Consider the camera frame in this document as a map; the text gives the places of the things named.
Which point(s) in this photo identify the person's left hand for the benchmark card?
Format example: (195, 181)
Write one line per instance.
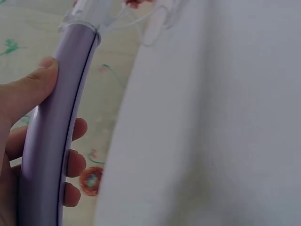
(14, 106)

